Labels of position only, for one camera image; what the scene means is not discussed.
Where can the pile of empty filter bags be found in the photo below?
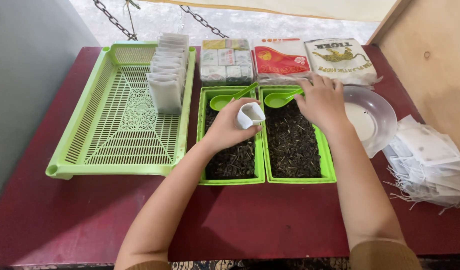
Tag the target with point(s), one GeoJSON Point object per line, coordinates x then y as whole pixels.
{"type": "Point", "coordinates": [428, 157]}

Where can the green plastic spoon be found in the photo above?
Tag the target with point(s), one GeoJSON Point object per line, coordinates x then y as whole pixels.
{"type": "Point", "coordinates": [220, 102]}
{"type": "Point", "coordinates": [277, 100]}

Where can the white pack with tiger print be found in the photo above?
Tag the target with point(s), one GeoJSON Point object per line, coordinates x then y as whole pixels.
{"type": "Point", "coordinates": [342, 56]}

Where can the dried tea leaves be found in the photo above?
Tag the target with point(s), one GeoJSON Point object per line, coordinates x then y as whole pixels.
{"type": "Point", "coordinates": [233, 161]}
{"type": "Point", "coordinates": [290, 150]}

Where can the large green perforated tray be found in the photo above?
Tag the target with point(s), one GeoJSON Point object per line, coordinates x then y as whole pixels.
{"type": "Point", "coordinates": [121, 150]}

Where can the plywood panel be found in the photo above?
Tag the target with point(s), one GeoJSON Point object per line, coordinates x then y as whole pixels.
{"type": "Point", "coordinates": [439, 75]}

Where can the row of filled tea bags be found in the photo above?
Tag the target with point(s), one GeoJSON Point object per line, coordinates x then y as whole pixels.
{"type": "Point", "coordinates": [164, 93]}

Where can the person's right hand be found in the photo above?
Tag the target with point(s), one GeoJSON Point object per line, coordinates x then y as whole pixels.
{"type": "Point", "coordinates": [323, 105]}

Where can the white tea bag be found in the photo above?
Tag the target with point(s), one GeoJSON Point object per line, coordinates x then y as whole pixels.
{"type": "Point", "coordinates": [252, 114]}

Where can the clear plastic bowl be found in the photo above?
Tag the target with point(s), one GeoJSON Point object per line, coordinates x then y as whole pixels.
{"type": "Point", "coordinates": [380, 112]}

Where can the cream fabric sheet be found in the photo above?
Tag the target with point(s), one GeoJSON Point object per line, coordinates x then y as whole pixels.
{"type": "Point", "coordinates": [290, 9]}

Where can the person's left hand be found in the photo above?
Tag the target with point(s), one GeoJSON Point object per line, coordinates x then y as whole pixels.
{"type": "Point", "coordinates": [220, 129]}

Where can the red label plastic bag pack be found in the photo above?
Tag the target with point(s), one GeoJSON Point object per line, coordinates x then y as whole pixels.
{"type": "Point", "coordinates": [280, 62]}

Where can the patterned carpet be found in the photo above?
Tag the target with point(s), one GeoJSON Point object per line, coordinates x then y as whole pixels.
{"type": "Point", "coordinates": [200, 265]}

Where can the brown left sleeve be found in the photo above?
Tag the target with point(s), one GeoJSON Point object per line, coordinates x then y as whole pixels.
{"type": "Point", "coordinates": [147, 266]}

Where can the brown right sleeve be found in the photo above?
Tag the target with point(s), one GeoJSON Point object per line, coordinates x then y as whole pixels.
{"type": "Point", "coordinates": [385, 257]}

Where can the green rectangular plastic container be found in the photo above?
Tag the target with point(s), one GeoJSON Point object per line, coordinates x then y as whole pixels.
{"type": "Point", "coordinates": [260, 168]}
{"type": "Point", "coordinates": [327, 171]}

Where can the brown sleeve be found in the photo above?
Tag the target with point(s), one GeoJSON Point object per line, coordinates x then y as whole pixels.
{"type": "Point", "coordinates": [147, 266]}
{"type": "Point", "coordinates": [385, 257]}

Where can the plastic-wrapped pack of tea boxes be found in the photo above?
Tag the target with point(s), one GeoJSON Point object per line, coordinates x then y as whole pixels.
{"type": "Point", "coordinates": [226, 63]}

